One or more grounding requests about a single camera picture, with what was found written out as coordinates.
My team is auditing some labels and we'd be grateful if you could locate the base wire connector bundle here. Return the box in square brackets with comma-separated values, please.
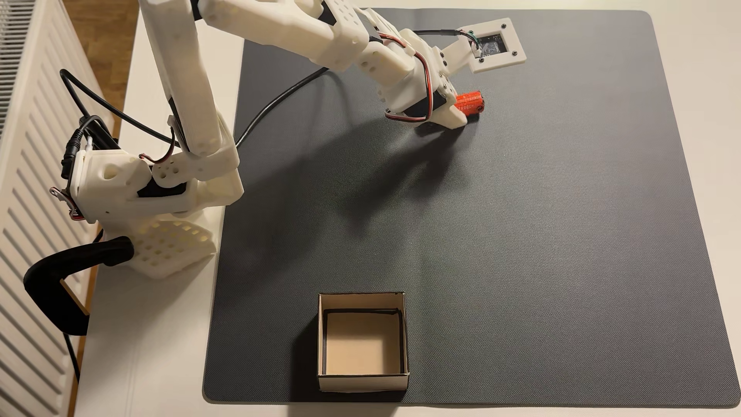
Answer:
[49, 184, 86, 223]

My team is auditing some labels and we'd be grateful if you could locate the white framed camera module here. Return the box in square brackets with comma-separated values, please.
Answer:
[445, 17, 528, 75]

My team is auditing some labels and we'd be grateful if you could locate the red cylindrical object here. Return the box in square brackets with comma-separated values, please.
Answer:
[454, 90, 486, 116]

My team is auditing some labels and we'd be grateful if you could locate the black table clamp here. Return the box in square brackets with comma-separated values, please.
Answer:
[23, 236, 135, 337]

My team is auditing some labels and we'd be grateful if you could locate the open cardboard box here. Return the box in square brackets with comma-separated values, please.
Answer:
[316, 291, 411, 394]

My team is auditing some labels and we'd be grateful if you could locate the black base power cable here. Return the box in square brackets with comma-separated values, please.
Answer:
[59, 69, 181, 175]

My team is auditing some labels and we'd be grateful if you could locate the dark grey table mat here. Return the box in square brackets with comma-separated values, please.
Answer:
[203, 7, 741, 409]

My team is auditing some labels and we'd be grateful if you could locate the black camera cable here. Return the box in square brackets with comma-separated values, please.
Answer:
[234, 28, 477, 149]

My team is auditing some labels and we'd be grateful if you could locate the white wall radiator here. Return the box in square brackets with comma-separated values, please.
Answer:
[0, 0, 103, 417]

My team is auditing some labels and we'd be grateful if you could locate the red black gripper servo wire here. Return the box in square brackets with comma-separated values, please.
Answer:
[379, 32, 435, 124]

